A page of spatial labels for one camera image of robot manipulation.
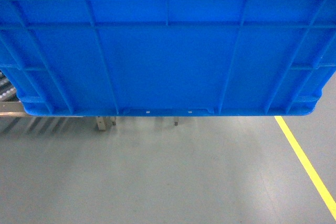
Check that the large blue plastic crate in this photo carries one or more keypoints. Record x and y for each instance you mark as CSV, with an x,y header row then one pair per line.
x,y
168,57

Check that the steel roller shelf rack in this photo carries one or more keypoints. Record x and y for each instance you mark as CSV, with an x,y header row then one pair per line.
x,y
12,107

